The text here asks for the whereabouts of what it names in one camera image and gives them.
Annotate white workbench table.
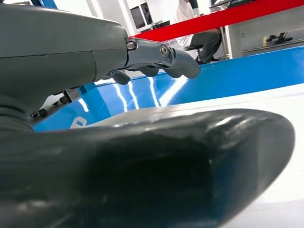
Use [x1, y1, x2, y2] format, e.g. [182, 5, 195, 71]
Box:
[224, 4, 304, 60]

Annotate dark monitor screens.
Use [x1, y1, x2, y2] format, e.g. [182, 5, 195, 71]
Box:
[129, 2, 154, 30]

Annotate seated person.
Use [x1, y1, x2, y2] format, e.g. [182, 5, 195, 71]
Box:
[164, 0, 223, 66]

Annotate red barrier belt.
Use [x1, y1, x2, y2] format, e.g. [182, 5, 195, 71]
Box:
[132, 0, 304, 42]

